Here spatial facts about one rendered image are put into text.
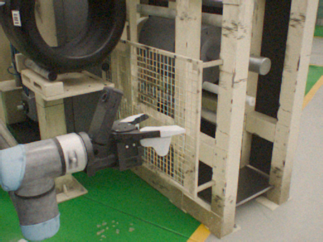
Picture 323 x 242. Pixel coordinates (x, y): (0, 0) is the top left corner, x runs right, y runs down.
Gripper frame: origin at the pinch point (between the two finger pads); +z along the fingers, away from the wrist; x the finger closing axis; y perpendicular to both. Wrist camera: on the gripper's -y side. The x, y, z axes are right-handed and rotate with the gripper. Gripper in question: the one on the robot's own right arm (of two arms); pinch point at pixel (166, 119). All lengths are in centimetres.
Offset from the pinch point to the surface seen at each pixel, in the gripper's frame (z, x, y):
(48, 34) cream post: 17, -143, -16
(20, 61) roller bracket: -1, -141, -4
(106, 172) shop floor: 51, -167, 84
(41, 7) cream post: 15, -141, -30
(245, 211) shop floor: 102, -81, 96
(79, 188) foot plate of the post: 26, -157, 85
